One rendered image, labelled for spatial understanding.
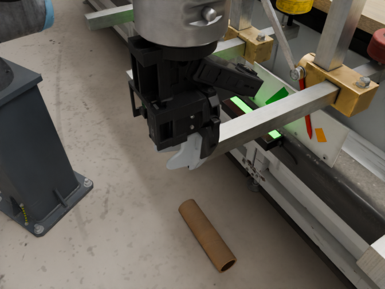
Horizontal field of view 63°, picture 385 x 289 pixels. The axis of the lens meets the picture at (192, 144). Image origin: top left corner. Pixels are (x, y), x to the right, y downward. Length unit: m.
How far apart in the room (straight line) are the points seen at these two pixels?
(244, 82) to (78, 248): 1.12
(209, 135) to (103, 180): 1.20
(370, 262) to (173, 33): 0.24
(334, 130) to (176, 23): 0.42
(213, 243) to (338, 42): 0.86
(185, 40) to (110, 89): 1.80
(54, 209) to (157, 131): 1.18
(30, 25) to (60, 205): 0.75
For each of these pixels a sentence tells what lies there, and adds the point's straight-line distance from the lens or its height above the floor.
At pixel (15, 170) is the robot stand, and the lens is 1.25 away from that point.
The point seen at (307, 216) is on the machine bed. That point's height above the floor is 0.17.
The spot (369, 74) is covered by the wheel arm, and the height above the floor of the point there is 0.86.
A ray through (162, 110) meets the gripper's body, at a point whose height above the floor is 0.97.
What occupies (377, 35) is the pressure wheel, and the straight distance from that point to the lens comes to 0.67.
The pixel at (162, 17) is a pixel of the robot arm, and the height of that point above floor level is 1.06.
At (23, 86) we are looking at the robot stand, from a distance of 1.12.
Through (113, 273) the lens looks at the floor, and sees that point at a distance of 1.30.
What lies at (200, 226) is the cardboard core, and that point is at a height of 0.08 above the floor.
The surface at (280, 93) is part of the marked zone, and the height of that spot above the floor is 0.77.
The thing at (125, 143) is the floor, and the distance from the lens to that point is 1.68.
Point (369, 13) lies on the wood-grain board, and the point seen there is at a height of 0.90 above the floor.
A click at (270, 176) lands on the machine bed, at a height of 0.17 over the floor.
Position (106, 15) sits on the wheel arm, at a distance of 0.84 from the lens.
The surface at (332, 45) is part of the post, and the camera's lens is 0.59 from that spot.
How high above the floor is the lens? 1.17
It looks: 46 degrees down
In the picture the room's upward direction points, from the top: straight up
